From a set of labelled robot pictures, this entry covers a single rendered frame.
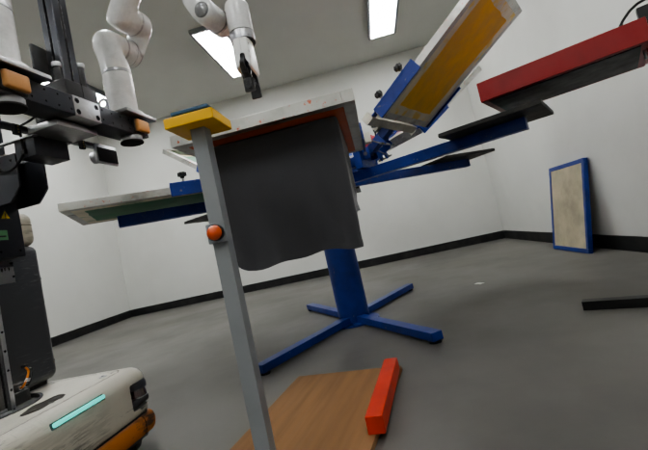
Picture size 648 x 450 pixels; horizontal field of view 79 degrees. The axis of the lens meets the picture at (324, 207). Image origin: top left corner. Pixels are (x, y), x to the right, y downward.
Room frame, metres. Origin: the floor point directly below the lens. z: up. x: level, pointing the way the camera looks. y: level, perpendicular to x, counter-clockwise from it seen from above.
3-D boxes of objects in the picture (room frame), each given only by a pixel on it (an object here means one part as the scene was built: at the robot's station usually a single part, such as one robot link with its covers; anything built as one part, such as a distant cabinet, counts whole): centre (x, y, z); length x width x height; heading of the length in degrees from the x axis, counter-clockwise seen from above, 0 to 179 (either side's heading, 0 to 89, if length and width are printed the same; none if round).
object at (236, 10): (1.21, 0.16, 1.31); 0.15 x 0.10 x 0.11; 72
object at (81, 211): (2.25, 0.79, 1.05); 1.08 x 0.61 x 0.23; 113
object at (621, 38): (1.76, -1.18, 1.06); 0.61 x 0.46 x 0.12; 53
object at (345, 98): (1.56, 0.09, 0.97); 0.79 x 0.58 x 0.04; 173
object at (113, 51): (1.35, 0.61, 1.37); 0.13 x 0.10 x 0.16; 162
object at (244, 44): (1.19, 0.13, 1.18); 0.10 x 0.08 x 0.11; 173
